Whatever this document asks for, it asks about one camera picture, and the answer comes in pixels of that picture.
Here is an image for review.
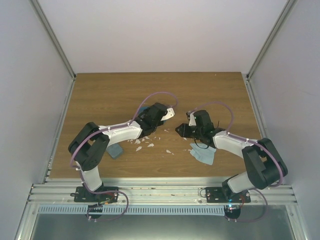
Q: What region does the blue translucent glasses case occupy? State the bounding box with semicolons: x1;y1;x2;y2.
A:
138;105;167;127

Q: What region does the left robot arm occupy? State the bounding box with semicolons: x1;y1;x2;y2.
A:
68;102;175;202

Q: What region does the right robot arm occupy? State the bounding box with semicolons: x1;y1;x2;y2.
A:
175;110;288;203

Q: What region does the light blue crumpled cloth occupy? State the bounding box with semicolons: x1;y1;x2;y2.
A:
189;143;217;165

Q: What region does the grey-blue glasses case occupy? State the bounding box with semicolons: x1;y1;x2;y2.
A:
105;143;124;159

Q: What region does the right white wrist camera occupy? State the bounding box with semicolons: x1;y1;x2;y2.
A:
186;111;197;127

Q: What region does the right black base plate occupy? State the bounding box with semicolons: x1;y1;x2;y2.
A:
199;187;251;204

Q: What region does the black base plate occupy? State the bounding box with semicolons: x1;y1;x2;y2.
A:
199;187;251;204
70;186;119;204

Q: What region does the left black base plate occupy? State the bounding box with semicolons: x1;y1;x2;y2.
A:
70;186;119;204

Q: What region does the slotted grey cable duct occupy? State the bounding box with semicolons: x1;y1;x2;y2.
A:
38;204;225;216

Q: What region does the aluminium rail frame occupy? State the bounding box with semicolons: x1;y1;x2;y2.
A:
27;177;297;206

